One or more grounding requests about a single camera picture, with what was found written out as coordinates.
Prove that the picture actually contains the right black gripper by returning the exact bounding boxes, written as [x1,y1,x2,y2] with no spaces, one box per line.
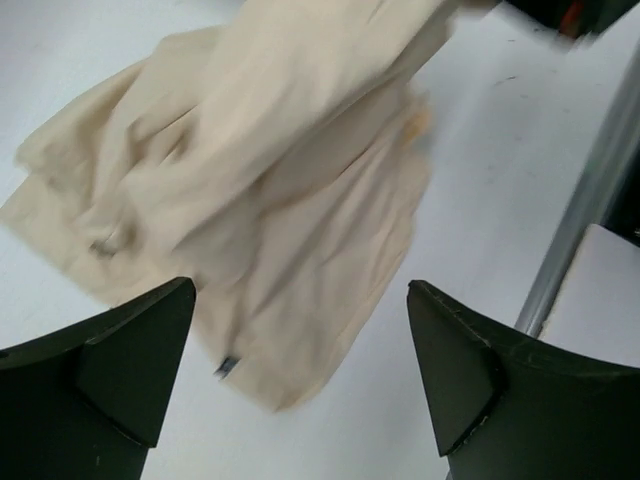
[505,0,625,38]

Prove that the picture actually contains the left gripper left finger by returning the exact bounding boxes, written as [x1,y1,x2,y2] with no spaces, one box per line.
[1,277,196,480]

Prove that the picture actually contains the aluminium frame rail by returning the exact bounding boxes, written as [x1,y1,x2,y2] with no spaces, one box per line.
[515,57,639,337]

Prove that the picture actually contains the beige trousers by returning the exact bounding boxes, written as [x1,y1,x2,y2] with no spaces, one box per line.
[0,0,501,414]

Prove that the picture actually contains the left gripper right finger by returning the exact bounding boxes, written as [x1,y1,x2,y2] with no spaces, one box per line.
[407,280,639,480]

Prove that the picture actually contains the white front cover plate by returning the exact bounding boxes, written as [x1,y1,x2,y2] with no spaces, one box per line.
[541,225,640,367]

